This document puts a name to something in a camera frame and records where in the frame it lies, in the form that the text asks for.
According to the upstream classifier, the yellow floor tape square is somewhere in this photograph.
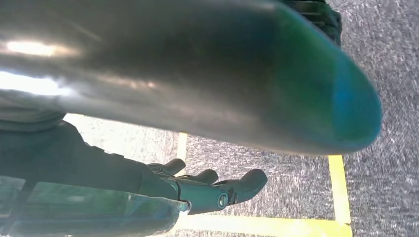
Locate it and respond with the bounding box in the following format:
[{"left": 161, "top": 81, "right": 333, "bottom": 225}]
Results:
[{"left": 154, "top": 132, "right": 353, "bottom": 237}]

